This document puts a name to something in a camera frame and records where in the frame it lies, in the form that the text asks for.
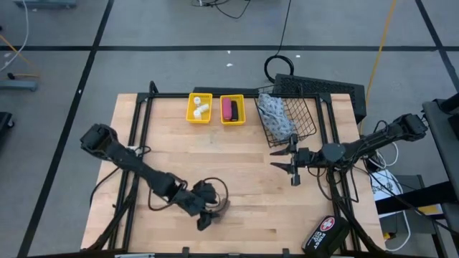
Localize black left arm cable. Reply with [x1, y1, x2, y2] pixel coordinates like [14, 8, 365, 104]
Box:
[147, 176, 231, 212]

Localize black wire basket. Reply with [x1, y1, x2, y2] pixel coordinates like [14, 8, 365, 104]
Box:
[253, 85, 318, 148]

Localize yellow plastic bin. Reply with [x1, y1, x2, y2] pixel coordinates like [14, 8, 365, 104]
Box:
[219, 94, 247, 127]
[185, 92, 214, 125]

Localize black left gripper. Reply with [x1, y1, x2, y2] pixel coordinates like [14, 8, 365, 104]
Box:
[171, 185, 225, 231]

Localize black metal table frame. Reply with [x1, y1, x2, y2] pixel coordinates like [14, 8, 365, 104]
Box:
[85, 80, 387, 257]

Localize black hanging cable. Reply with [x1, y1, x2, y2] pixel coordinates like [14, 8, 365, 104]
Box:
[263, 0, 295, 85]

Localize black metal beam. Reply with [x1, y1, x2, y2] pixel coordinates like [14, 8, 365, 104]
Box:
[374, 181, 459, 216]

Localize grey desk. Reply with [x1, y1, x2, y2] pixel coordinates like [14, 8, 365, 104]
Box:
[422, 92, 459, 258]

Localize black floor object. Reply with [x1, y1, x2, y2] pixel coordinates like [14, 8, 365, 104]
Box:
[0, 111, 16, 132]

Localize black floor cables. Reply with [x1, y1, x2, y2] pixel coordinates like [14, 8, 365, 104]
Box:
[191, 0, 252, 20]

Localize yellow hanging cable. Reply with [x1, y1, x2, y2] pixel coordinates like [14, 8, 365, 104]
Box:
[358, 0, 398, 134]

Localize white floor cable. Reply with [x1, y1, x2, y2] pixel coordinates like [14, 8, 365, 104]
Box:
[384, 210, 412, 252]

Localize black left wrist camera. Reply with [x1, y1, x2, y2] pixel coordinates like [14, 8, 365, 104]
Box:
[192, 180, 218, 205]

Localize grey-blue furniture foot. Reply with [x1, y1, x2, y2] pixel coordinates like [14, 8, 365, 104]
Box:
[0, 79, 39, 92]

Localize black first aid pouch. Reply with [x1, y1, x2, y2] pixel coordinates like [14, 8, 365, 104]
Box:
[301, 214, 351, 257]

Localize orange floor cable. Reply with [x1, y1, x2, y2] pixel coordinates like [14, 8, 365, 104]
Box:
[0, 34, 41, 79]

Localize black perforated computer case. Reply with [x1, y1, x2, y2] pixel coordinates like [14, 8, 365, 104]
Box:
[273, 73, 367, 125]

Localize thin white cable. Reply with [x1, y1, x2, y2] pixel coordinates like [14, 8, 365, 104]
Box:
[0, 0, 30, 72]

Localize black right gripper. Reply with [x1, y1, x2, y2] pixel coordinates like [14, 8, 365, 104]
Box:
[269, 133, 322, 186]

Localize pink bandage roll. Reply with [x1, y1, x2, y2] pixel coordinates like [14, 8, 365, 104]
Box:
[222, 97, 233, 121]

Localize grey patterned cloth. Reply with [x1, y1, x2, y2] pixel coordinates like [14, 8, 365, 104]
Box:
[257, 92, 298, 141]

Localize white printed bag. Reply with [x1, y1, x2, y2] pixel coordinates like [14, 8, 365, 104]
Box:
[370, 169, 403, 202]

